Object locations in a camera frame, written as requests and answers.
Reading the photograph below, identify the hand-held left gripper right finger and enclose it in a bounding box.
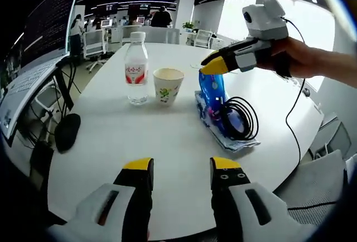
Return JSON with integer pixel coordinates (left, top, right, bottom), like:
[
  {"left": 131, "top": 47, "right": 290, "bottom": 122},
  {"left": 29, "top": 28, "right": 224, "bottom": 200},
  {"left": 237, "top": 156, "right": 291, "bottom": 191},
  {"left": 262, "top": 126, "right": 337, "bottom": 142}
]
[{"left": 209, "top": 156, "right": 305, "bottom": 242}]

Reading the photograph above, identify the white printed paper cup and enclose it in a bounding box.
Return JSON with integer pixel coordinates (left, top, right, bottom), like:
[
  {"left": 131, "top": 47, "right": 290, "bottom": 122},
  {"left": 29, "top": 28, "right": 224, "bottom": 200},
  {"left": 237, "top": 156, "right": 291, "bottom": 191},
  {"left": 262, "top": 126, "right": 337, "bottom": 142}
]
[{"left": 152, "top": 67, "right": 185, "bottom": 107}]

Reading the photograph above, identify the frosted desk partition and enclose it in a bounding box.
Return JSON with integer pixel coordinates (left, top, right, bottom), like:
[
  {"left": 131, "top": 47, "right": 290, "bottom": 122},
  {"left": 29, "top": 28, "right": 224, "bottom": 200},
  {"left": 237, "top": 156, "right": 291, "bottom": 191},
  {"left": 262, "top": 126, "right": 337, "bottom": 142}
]
[{"left": 122, "top": 25, "right": 181, "bottom": 45}]

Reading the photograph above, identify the large black computer mouse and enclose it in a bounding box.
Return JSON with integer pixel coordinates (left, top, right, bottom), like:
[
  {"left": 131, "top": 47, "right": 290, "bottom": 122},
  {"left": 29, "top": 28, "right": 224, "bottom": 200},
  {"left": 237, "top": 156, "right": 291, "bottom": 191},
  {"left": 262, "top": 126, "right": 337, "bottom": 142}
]
[{"left": 54, "top": 113, "right": 81, "bottom": 153}]

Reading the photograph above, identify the person's right hand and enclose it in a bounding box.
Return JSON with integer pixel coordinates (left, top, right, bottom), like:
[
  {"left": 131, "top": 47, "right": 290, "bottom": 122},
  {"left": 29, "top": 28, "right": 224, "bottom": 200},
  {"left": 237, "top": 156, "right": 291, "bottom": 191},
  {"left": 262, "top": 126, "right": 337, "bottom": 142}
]
[{"left": 256, "top": 37, "right": 307, "bottom": 79}]

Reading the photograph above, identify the white table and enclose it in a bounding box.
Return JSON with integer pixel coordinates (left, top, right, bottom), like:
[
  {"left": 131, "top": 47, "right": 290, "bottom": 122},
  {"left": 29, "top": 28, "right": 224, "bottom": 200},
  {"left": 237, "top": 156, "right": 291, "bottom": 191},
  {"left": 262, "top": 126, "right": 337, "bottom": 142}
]
[{"left": 47, "top": 42, "right": 326, "bottom": 241}]

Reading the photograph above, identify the white laptop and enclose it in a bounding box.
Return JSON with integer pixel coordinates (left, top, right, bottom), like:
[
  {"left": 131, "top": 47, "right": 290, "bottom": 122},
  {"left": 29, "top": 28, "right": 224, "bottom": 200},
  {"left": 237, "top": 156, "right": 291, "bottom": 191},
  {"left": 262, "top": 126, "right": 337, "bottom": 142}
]
[{"left": 0, "top": 0, "right": 90, "bottom": 147}]

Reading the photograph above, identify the white office chair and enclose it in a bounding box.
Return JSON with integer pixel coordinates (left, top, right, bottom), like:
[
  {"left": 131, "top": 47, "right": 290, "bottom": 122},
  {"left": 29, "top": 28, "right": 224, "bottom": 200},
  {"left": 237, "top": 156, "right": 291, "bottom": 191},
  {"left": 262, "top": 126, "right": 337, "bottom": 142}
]
[
  {"left": 194, "top": 29, "right": 213, "bottom": 48},
  {"left": 83, "top": 28, "right": 108, "bottom": 71}
]

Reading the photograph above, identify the grey fabric office chair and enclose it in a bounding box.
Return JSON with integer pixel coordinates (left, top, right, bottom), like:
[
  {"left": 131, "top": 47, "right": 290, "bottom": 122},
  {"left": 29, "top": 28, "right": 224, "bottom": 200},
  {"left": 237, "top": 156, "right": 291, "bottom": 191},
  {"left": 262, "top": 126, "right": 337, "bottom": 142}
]
[{"left": 274, "top": 149, "right": 349, "bottom": 226}]

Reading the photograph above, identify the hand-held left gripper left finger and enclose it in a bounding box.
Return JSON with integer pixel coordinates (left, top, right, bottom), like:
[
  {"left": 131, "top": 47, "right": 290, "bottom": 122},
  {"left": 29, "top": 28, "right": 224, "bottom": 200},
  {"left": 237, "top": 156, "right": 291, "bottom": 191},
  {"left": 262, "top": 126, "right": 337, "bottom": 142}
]
[{"left": 47, "top": 157, "right": 155, "bottom": 242}]

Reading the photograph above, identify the clear plastic water bottle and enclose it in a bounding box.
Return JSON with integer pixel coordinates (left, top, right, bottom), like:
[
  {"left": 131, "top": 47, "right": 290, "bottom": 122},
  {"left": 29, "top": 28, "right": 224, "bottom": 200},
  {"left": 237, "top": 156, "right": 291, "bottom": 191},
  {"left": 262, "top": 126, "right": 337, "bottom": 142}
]
[{"left": 124, "top": 31, "right": 149, "bottom": 106}]

